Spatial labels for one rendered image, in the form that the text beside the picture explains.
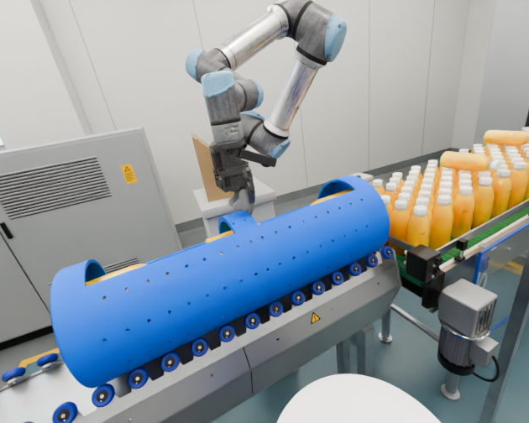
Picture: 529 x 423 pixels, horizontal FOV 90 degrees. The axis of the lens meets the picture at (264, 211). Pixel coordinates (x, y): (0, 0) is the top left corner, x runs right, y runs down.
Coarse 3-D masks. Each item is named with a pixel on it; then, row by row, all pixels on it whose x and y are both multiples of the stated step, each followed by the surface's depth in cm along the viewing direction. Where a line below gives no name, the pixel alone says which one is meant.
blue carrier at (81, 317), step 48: (336, 192) 99; (240, 240) 66; (288, 240) 69; (336, 240) 74; (384, 240) 84; (96, 288) 55; (144, 288) 57; (192, 288) 59; (240, 288) 63; (288, 288) 72; (96, 336) 52; (144, 336) 56; (192, 336) 63; (96, 384) 56
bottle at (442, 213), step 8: (432, 208) 96; (440, 208) 93; (448, 208) 92; (432, 216) 96; (440, 216) 93; (448, 216) 92; (432, 224) 97; (440, 224) 94; (448, 224) 94; (432, 232) 98; (440, 232) 95; (448, 232) 95; (432, 240) 99; (440, 240) 97; (448, 240) 97; (432, 248) 100
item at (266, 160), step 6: (240, 150) 66; (246, 150) 67; (240, 156) 67; (246, 156) 67; (252, 156) 68; (258, 156) 69; (264, 156) 70; (270, 156) 72; (258, 162) 70; (264, 162) 70; (270, 162) 71
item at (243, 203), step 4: (244, 188) 69; (240, 192) 69; (244, 192) 70; (240, 196) 69; (244, 196) 70; (248, 196) 70; (240, 200) 70; (244, 200) 70; (248, 200) 70; (236, 204) 70; (240, 204) 70; (244, 204) 71; (248, 204) 71; (252, 204) 71; (236, 208) 70; (240, 208) 71; (244, 208) 71; (248, 208) 72; (252, 208) 72; (252, 212) 74
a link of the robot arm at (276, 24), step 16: (288, 0) 81; (304, 0) 81; (272, 16) 79; (288, 16) 81; (240, 32) 75; (256, 32) 76; (272, 32) 79; (288, 32) 84; (224, 48) 71; (240, 48) 73; (256, 48) 77; (192, 64) 69; (208, 64) 68; (224, 64) 71; (240, 64) 76
